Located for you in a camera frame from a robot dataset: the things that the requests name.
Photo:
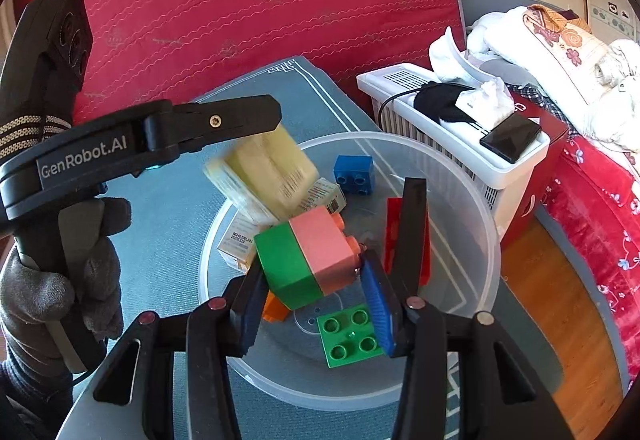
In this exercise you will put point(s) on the black cloth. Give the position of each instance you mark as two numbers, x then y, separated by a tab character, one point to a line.
437	102

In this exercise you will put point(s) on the person's left forearm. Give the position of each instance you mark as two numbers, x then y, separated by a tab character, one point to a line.
25	400

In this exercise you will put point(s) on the yellow and orange toy block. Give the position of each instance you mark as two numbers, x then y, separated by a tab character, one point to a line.
275	310

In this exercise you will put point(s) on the white plastic basket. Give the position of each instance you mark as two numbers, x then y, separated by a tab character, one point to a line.
445	154

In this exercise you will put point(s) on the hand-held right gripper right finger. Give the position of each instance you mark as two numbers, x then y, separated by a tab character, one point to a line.
380	310

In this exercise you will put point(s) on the black smartphone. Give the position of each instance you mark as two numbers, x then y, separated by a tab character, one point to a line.
510	135

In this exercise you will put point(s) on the white floral quilt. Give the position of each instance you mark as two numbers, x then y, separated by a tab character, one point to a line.
550	54

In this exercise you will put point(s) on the yellow medicine box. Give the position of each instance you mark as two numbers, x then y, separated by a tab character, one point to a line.
270	174

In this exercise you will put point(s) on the white crumpled tissue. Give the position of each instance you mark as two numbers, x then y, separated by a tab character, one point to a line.
487	102

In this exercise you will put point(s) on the blue toy brick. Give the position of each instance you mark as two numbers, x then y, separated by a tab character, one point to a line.
352	172

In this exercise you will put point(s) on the green and pink toy block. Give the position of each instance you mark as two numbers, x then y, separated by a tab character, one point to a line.
300	255

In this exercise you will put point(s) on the white cloth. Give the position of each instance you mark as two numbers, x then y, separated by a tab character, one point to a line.
447	54

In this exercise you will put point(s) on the small white barcode box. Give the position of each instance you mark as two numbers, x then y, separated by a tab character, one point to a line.
325	195

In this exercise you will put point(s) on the clear plastic bowl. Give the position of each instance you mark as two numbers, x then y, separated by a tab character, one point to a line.
450	200

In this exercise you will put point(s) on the green and orange toy block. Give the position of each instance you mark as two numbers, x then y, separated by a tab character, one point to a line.
345	337

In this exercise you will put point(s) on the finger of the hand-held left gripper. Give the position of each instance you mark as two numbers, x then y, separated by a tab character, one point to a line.
225	119

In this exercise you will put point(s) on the white medicine box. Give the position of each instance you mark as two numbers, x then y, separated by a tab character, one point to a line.
237	245

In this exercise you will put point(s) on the person's left hand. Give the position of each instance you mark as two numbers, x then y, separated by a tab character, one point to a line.
35	300

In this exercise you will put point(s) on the red toy brick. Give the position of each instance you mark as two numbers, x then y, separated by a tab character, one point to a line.
392	230

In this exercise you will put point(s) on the red floral bedding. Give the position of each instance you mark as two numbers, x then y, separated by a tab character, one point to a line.
595	220

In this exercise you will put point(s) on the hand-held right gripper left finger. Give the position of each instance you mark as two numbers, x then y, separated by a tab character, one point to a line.
250	320

